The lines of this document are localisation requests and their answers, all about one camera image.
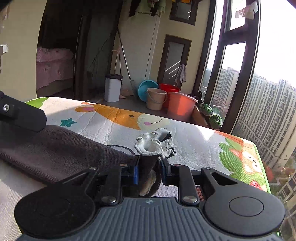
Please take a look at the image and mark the pink bedding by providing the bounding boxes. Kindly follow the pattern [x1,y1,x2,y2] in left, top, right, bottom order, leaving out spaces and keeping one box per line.
[36,47,74,90]

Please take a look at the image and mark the far green knitted shoe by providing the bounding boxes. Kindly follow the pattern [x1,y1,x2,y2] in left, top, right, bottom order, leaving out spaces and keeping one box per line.
[200,103,214,116]

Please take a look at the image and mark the blue plastic basin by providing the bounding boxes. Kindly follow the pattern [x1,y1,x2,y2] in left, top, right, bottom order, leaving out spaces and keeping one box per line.
[137,80,159,102]

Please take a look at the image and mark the red plastic bucket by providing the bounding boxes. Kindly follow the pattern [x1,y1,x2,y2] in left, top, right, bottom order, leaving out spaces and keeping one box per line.
[159,83,181,108]

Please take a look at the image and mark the orange plastic bucket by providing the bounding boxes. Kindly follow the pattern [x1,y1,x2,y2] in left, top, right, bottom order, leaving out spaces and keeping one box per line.
[167,92,198,122]

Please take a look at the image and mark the cartoon animal play mat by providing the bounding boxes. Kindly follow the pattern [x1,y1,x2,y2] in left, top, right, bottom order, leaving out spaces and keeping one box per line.
[1,97,270,240]

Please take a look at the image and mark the dark grey fleece pants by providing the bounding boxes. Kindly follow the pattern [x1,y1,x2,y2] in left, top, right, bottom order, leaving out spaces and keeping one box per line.
[0,124,178,197]

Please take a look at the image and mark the mop with metal pole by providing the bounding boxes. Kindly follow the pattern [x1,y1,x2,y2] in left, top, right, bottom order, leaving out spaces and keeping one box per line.
[111,27,137,96]

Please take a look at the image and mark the hanging laundry clothes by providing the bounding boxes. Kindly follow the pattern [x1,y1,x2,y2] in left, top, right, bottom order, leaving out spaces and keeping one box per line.
[128,1,201,22]

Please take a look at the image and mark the white mop bucket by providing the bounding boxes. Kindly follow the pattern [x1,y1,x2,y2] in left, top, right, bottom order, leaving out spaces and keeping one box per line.
[104,74,123,102]

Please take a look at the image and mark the grey hanging rag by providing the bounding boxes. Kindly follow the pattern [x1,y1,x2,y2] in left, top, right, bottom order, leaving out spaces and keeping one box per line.
[174,64,186,88]

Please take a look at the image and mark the white cordless vacuum cleaner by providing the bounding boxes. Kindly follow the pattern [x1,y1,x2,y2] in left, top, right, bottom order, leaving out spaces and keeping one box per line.
[0,44,9,73]

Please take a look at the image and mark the beige plastic bucket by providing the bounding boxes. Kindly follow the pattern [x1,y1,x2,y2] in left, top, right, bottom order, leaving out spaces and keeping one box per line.
[147,88,168,111]

